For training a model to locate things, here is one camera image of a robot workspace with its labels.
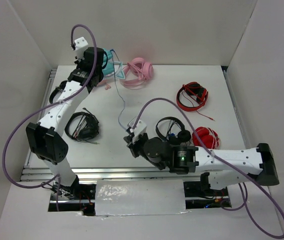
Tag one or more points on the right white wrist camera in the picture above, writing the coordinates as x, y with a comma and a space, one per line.
139, 129

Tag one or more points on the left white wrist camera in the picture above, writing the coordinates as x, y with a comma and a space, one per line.
79, 46

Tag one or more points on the black headset with microphone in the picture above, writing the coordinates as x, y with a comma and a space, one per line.
87, 128

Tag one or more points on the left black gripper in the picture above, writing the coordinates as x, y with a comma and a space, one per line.
79, 62

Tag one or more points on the teal cat ear headphones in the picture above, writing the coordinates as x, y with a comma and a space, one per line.
113, 67

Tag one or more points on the pink gaming headset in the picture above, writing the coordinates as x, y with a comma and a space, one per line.
142, 69

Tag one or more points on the red black headphones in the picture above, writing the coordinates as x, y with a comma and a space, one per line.
196, 94

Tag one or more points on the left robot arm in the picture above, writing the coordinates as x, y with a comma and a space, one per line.
45, 137

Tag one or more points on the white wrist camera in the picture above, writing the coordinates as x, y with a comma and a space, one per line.
139, 129
79, 46

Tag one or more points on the pink blue cat headphones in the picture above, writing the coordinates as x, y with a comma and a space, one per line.
104, 83

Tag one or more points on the white foil-covered panel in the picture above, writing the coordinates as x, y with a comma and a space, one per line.
140, 198

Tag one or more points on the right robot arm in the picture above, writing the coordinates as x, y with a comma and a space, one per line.
217, 168

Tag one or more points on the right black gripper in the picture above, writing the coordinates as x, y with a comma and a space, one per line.
132, 144

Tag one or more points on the red white headphones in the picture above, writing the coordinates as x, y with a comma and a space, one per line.
209, 137

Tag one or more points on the aluminium rail frame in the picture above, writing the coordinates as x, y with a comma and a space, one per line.
109, 157

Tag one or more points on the black headphones back left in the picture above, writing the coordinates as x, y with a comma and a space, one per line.
58, 90

